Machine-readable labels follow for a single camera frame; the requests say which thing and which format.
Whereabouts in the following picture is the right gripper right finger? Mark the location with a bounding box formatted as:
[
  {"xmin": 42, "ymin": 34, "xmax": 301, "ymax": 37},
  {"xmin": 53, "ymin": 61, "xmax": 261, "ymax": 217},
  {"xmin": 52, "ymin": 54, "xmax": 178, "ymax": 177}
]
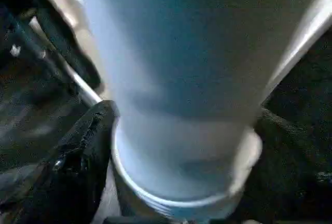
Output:
[{"xmin": 228, "ymin": 107, "xmax": 332, "ymax": 224}]

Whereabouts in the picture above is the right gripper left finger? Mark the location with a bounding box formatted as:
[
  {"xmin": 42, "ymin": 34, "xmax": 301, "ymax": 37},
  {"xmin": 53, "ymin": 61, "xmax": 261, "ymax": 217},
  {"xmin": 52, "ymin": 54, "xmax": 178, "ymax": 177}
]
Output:
[{"xmin": 10, "ymin": 100, "xmax": 120, "ymax": 224}]

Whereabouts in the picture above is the white plastic table leg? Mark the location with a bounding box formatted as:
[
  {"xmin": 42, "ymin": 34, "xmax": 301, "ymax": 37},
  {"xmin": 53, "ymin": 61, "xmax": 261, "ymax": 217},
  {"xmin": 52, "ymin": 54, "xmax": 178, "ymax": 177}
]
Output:
[{"xmin": 73, "ymin": 0, "xmax": 332, "ymax": 220}]

